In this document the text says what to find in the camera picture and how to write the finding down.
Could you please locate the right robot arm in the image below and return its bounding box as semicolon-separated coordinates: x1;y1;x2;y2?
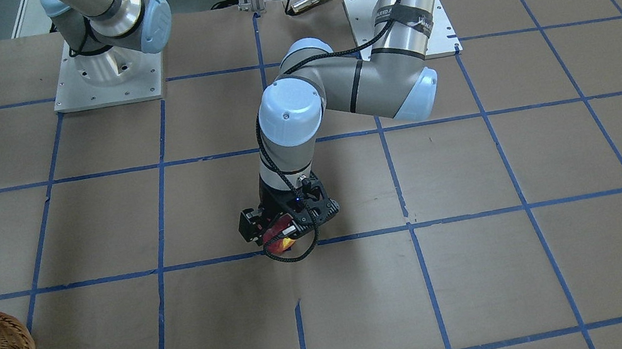
40;0;173;57

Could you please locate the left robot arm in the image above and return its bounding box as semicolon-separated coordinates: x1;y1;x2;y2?
239;0;437;247

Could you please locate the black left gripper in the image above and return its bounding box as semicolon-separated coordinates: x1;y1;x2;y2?
238;165;327;247

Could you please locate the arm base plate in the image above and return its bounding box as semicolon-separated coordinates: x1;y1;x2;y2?
54;44;164;113
342;0;463;73

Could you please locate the dark red apple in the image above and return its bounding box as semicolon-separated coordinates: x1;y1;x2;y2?
263;223;295;256

